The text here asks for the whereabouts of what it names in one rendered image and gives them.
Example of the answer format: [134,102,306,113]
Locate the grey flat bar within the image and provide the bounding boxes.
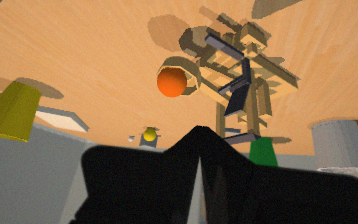
[225,128,241,135]

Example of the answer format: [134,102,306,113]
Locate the yellow ball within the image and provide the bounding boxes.
[144,128,156,141]

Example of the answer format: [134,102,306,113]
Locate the green cup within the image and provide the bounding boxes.
[249,137,278,167]

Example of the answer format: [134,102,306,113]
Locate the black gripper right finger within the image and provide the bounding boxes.
[200,126,358,224]

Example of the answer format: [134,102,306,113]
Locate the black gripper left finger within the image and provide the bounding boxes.
[81,125,203,224]

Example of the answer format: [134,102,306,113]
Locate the orange-brown ball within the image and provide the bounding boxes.
[157,67,187,97]

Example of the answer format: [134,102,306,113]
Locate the white square block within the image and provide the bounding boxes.
[139,134,158,149]

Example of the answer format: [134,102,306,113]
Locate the cream flat rectangular slab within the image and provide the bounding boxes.
[35,105,88,133]

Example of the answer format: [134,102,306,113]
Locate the yellow cup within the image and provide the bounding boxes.
[0,82,42,142]

